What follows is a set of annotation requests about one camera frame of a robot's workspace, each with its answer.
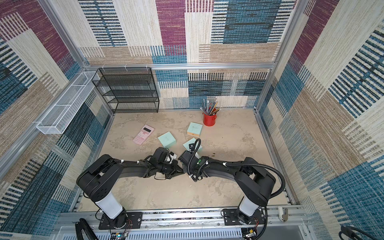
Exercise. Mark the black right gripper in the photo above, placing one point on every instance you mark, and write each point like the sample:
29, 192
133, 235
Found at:
186, 160

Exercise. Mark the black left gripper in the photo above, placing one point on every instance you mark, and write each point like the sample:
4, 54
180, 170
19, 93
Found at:
176, 169

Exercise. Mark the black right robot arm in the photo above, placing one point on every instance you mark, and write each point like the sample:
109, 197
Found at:
258, 182

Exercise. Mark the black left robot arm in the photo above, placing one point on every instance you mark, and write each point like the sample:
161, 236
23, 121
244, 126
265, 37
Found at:
98, 179

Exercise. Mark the left mint jewelry box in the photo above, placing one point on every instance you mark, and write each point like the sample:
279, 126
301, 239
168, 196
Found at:
167, 140

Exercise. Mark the back mint jewelry box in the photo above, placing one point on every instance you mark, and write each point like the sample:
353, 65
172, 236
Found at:
194, 129

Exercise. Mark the pink calculator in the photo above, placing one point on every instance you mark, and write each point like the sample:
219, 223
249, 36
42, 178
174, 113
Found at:
144, 133

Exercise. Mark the red pencil cup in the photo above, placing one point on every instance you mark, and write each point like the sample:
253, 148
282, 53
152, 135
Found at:
209, 120

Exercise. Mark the pencils bundle in cup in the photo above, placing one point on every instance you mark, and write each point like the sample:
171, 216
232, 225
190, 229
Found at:
209, 107

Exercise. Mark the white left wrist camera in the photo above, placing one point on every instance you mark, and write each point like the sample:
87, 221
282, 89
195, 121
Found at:
171, 156

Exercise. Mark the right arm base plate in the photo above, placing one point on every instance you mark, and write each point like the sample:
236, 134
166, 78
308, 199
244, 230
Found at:
234, 217

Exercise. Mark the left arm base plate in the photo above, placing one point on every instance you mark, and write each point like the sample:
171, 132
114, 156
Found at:
124, 221

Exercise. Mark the black wire shelf rack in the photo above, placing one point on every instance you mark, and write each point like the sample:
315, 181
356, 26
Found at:
128, 90

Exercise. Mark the white mesh wall basket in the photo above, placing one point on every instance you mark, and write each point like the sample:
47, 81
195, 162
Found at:
58, 118

